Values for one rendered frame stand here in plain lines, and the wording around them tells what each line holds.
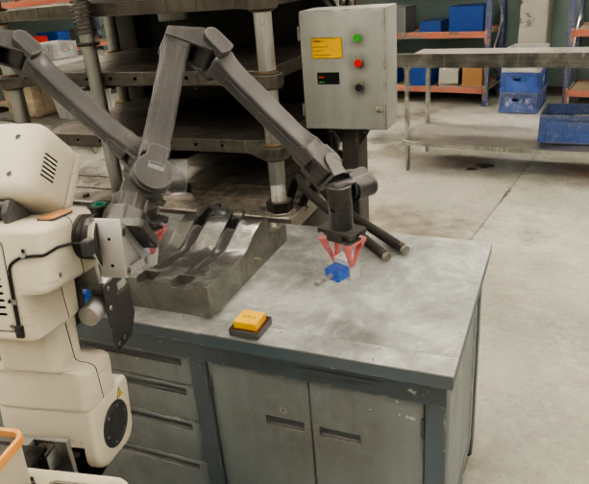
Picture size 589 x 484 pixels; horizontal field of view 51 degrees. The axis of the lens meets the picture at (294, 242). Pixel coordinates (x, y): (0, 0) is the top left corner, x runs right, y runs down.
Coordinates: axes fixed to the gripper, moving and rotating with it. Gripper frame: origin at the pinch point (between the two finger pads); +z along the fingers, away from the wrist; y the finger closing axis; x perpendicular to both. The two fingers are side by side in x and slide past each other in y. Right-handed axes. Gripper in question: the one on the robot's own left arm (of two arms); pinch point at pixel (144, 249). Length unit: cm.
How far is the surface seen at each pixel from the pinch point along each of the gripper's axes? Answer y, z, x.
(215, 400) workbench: -22.6, 40.3, -4.0
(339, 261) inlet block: -50, -7, -8
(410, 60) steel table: 16, -46, -355
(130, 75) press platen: 61, -34, -74
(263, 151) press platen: 0, -17, -69
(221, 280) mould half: -19.6, 6.1, -6.9
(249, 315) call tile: -32.3, 8.9, 1.4
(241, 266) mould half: -19.6, 5.6, -18.4
